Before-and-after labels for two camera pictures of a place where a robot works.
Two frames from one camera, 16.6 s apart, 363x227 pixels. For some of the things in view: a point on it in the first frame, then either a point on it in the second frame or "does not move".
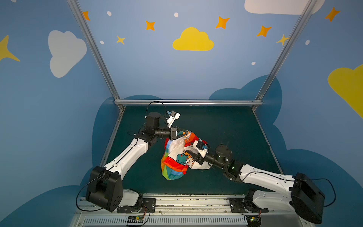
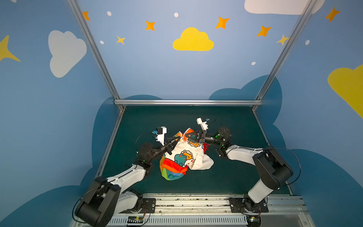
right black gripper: x=198 y=157 -> x=202 y=137
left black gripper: x=174 y=133 -> x=168 y=145
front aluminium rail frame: x=187 y=210 does not move
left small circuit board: x=135 y=219 does not move
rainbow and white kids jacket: x=176 y=160 does not move
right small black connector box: x=254 y=221 does not move
